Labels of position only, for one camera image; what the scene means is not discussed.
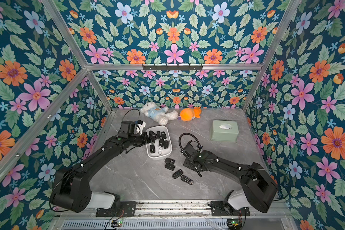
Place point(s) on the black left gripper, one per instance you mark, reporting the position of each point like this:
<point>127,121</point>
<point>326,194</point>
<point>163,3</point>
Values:
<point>149,137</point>

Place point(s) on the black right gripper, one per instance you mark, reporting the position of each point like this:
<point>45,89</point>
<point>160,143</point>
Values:
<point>194,160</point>

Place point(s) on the black flip key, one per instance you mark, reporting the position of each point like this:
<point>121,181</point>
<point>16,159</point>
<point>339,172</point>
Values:
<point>177,174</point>

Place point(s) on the black chrome key lowest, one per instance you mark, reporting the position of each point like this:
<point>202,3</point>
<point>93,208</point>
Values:
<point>186,180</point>

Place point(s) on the white car key fob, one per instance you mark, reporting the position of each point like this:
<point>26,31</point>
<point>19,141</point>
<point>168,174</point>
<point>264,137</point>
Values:
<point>159,147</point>

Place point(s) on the black key pair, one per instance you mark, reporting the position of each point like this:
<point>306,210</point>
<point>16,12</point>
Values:
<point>166,144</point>
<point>152,149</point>

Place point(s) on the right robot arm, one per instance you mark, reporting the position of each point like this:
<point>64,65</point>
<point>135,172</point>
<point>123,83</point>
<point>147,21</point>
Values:
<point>258,189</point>

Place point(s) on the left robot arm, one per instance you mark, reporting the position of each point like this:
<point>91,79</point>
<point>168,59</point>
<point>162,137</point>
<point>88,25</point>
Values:
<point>72,184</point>

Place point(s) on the white storage tray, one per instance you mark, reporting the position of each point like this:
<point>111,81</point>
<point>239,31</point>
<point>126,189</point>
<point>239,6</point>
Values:
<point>166,152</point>

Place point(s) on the green tissue box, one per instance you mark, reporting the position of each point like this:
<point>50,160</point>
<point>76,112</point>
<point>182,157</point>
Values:
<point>224,130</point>

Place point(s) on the white plush bear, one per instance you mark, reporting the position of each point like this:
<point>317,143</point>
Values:
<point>158,114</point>

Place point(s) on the orange plush fish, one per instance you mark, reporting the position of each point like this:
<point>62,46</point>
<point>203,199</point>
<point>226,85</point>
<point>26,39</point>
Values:
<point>189,114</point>

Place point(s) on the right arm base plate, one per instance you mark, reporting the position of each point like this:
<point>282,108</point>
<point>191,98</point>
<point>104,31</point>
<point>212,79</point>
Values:
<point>221,208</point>

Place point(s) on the black wall hook rail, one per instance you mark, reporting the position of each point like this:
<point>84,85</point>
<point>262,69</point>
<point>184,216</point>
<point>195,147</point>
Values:
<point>172,67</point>

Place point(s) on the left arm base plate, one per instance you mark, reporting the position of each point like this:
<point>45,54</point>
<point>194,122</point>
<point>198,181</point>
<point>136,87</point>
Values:
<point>120,208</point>

